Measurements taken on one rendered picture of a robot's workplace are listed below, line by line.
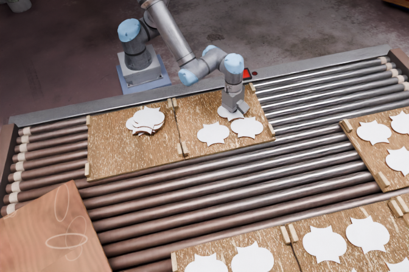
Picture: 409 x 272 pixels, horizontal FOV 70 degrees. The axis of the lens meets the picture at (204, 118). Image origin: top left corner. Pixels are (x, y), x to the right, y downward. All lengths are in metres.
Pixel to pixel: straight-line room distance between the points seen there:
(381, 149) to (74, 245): 1.22
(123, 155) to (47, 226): 0.39
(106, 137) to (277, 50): 2.27
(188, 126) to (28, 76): 2.46
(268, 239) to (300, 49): 2.46
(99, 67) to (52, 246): 2.39
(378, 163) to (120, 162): 1.06
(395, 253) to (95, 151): 1.20
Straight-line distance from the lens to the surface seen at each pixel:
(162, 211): 1.20
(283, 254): 1.13
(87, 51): 3.57
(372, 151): 1.42
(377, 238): 1.23
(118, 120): 1.46
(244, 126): 1.34
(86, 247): 1.10
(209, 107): 1.42
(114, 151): 1.36
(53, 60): 3.63
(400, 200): 1.31
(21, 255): 1.19
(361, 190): 1.32
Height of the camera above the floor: 2.02
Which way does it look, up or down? 52 degrees down
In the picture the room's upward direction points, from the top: 5 degrees counter-clockwise
